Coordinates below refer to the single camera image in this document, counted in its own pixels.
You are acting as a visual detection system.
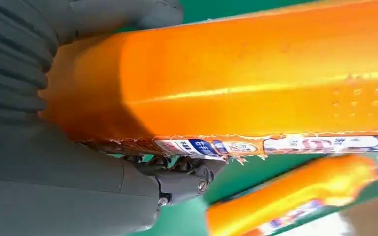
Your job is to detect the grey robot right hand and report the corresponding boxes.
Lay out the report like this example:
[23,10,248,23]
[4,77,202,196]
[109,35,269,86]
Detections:
[0,0,227,236]

